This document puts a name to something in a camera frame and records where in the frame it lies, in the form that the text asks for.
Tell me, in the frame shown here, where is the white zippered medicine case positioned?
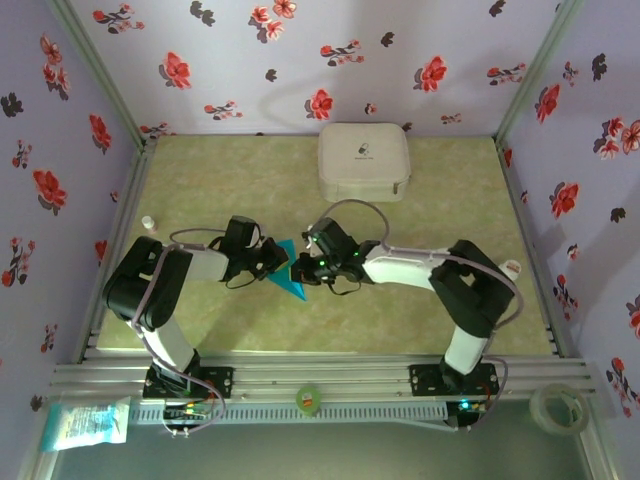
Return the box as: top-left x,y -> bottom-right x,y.
317,122 -> 413,205

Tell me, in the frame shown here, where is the lavender right arm cable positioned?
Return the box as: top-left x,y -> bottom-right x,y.
317,198 -> 525,434

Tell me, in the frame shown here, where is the aluminium side rail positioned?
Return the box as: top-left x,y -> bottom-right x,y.
73,139 -> 157,362
494,138 -> 577,360

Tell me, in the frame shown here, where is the blue cloth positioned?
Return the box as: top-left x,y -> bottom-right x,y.
267,238 -> 307,302

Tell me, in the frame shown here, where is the blue white wipes packet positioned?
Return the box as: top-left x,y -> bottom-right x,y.
40,397 -> 132,454

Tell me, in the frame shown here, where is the small green tape roll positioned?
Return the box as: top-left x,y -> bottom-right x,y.
294,383 -> 322,417

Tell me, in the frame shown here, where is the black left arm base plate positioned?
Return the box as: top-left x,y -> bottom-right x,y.
143,366 -> 235,400

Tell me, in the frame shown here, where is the lavender left arm cable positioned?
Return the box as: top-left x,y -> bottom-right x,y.
130,227 -> 229,439

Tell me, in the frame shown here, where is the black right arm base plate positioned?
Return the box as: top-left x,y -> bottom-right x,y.
408,363 -> 501,399

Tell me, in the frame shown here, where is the lavender arm cable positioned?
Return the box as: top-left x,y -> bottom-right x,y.
317,198 -> 525,434
130,227 -> 229,439

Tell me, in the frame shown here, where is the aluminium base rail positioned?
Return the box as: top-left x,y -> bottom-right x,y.
48,351 -> 604,402

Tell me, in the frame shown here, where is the aluminium frame leg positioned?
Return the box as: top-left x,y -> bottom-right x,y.
17,447 -> 57,480
578,424 -> 624,480

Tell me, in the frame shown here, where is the aluminium corner post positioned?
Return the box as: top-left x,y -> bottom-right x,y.
43,0 -> 151,147
493,0 -> 587,144

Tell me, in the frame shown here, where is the clear tape roll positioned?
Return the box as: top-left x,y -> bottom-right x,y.
529,383 -> 590,437

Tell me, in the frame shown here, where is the grey slotted cable duct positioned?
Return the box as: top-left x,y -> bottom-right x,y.
128,399 -> 449,426

